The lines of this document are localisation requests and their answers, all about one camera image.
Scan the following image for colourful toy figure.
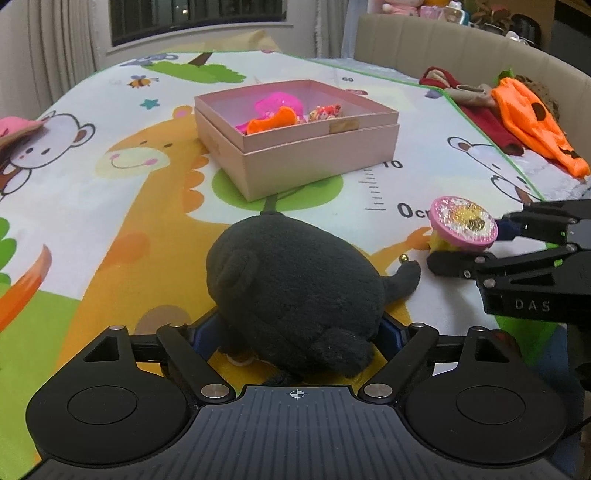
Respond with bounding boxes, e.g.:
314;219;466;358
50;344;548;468
422;0;472;25

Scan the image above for beige sofa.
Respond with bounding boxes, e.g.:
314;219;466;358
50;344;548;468
355;13;591;121

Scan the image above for pink cardboard box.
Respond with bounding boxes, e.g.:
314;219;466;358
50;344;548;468
193;79;400;203

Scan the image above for beige cloth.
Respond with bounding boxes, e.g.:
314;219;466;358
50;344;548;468
445;83;497;108

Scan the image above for black bag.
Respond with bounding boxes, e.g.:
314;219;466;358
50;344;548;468
508;14;555;47

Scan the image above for pink glitter round toy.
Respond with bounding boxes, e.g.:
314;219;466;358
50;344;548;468
428;195;499;252

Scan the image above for black plush toy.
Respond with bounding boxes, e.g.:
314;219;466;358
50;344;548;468
205;211;422;384

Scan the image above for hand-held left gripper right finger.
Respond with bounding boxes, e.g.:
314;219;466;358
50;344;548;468
362;315;509;401

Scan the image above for white curtain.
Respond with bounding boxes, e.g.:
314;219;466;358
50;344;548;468
0;0;112;112
286;0;365;61

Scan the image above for dark potted plant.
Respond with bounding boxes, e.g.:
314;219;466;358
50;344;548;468
471;0;509;33

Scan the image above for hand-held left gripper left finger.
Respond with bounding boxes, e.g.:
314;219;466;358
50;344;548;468
83;315;234;400

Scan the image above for cartoon animal play mat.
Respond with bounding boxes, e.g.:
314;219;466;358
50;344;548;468
0;51;591;462

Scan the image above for pink plush doll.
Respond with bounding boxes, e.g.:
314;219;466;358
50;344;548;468
381;0;423;16

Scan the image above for yellow toy camera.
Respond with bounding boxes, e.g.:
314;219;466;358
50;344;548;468
307;104;343;123

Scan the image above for red cloth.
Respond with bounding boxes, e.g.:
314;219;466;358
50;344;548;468
419;67;525;155

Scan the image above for orange pumpkin face cloth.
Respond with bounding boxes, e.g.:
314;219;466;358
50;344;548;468
490;76;591;177

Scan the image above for pink orange toy racket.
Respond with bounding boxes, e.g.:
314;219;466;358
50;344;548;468
235;91;305;136

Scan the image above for brown spotted cloth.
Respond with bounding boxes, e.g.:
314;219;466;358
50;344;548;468
515;74;561;121

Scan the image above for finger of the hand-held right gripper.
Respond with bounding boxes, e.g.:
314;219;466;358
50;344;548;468
496;199;591;243
427;244;583;280

